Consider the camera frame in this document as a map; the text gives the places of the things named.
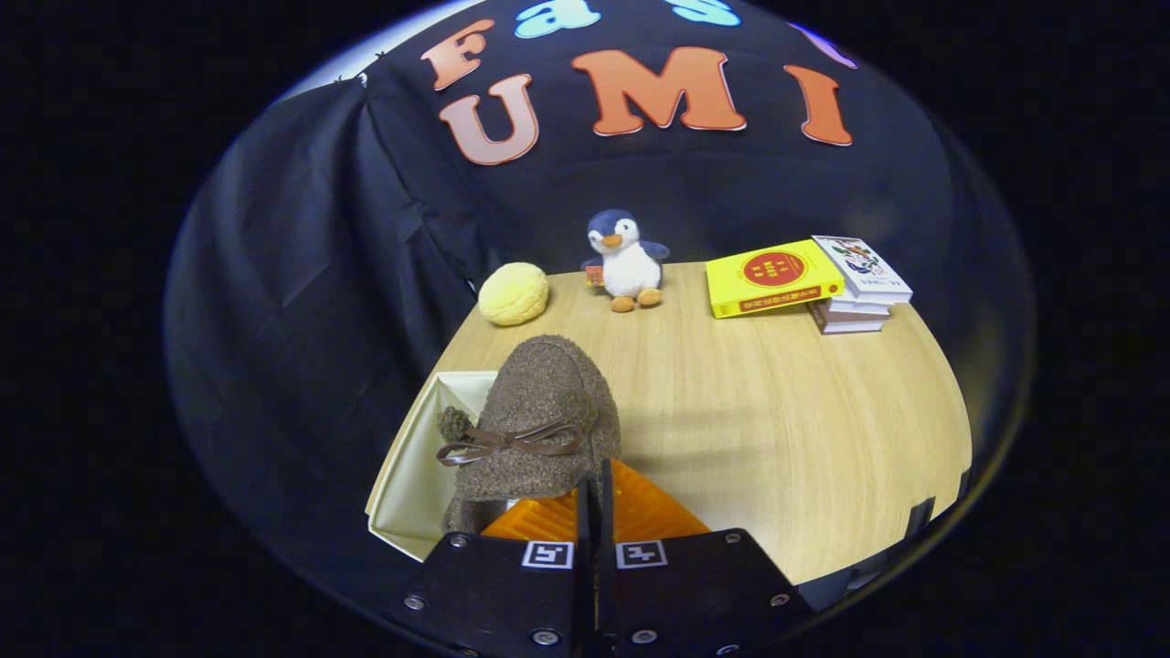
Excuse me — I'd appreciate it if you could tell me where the yellow bun-shaped plush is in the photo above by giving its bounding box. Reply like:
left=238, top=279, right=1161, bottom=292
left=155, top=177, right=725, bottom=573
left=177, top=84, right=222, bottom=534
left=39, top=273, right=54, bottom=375
left=478, top=262, right=550, bottom=327

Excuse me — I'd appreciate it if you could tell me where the penguin plush toy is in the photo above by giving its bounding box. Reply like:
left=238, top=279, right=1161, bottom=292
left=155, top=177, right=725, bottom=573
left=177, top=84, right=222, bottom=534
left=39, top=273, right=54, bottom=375
left=581, top=208, right=671, bottom=313

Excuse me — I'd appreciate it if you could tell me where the white illustrated book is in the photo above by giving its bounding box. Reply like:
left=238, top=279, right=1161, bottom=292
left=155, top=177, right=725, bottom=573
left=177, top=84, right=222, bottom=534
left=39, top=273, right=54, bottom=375
left=812, top=235, right=914, bottom=305

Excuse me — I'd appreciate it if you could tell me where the brown fuzzy shoe with bow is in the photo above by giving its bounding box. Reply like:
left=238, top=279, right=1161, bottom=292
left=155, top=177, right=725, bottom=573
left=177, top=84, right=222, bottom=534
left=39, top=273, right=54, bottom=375
left=436, top=334, right=622, bottom=536

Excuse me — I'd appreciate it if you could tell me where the yellow book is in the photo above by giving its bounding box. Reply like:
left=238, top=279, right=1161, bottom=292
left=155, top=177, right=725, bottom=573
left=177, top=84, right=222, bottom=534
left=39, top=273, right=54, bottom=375
left=705, top=239, right=846, bottom=320

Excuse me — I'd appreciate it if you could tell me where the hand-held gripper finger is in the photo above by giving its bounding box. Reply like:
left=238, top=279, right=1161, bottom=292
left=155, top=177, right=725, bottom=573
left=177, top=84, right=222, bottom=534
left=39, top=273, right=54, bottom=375
left=402, top=477, right=599, bottom=658
left=598, top=459, right=816, bottom=658

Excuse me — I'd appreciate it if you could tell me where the beige fabric storage box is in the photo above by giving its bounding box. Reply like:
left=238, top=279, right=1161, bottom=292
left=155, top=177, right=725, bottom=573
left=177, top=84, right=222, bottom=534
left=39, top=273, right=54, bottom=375
left=366, top=370, right=502, bottom=563

